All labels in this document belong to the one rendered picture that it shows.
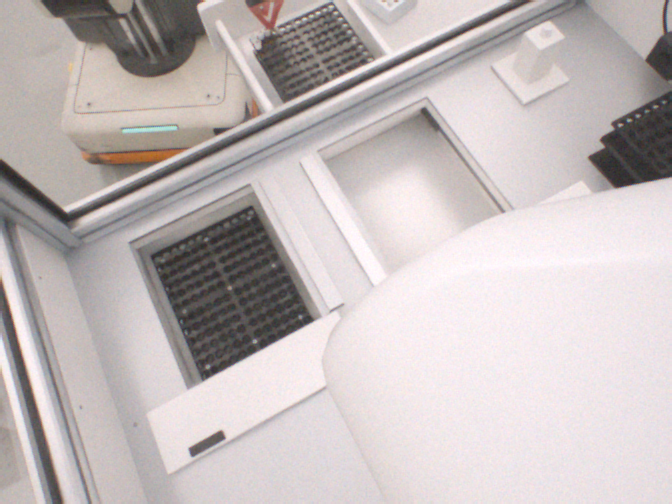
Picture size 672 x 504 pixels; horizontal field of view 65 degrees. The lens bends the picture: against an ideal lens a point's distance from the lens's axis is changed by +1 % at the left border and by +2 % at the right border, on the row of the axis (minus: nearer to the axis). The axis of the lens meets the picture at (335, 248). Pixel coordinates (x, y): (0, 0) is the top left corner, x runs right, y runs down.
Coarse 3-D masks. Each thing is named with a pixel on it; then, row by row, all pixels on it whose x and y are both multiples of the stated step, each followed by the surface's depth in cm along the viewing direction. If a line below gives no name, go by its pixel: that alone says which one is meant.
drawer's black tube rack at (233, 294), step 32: (256, 224) 82; (192, 256) 80; (224, 256) 80; (256, 256) 80; (192, 288) 81; (224, 288) 78; (256, 288) 77; (288, 288) 78; (192, 320) 76; (224, 320) 76; (256, 320) 76; (288, 320) 78; (192, 352) 75; (224, 352) 74
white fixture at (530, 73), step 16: (528, 32) 76; (544, 32) 74; (560, 32) 76; (528, 48) 77; (544, 48) 75; (560, 48) 77; (496, 64) 84; (512, 64) 83; (528, 64) 78; (544, 64) 79; (512, 80) 82; (528, 80) 81; (544, 80) 82; (560, 80) 82; (528, 96) 81
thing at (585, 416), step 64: (640, 192) 14; (448, 256) 13; (512, 256) 13; (576, 256) 13; (640, 256) 12; (384, 320) 14; (448, 320) 13; (512, 320) 12; (576, 320) 12; (640, 320) 12; (384, 384) 14; (448, 384) 13; (512, 384) 12; (576, 384) 12; (640, 384) 11; (384, 448) 14; (448, 448) 12; (512, 448) 12; (576, 448) 11; (640, 448) 11
